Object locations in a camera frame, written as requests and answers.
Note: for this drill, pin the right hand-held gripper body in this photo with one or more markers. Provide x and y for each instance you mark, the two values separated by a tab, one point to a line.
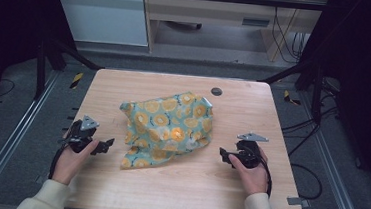
249	153

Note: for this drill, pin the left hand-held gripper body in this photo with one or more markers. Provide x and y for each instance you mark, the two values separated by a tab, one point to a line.
79	136

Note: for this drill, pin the green cloth with orange print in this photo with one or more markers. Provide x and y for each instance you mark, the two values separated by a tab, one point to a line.
168	126

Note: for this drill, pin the person's right hand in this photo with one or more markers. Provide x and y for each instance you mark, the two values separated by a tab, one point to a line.
254	180

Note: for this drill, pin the person's left hand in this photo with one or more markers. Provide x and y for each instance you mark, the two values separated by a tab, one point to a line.
68	162

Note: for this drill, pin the yellow black floor tape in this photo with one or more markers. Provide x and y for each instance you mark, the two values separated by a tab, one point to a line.
76	80
289	97

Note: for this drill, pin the dark round table grommet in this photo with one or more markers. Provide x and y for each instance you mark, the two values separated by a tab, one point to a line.
216	91

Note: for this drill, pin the white cabinet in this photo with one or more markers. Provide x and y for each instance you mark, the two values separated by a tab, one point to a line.
103	18

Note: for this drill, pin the black curtain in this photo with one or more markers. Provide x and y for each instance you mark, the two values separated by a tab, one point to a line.
363	65
9	20

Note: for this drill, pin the light wooden desk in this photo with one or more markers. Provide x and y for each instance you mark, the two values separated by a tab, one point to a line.
214	11

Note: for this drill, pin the grey metal table bracket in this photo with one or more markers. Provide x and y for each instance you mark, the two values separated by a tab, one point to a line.
297	202

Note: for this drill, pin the aluminium floor rail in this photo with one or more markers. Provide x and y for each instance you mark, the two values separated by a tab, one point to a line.
6	144
339	170

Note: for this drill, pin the black metal frame stand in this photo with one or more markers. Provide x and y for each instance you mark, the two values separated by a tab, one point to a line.
41	69
317	95

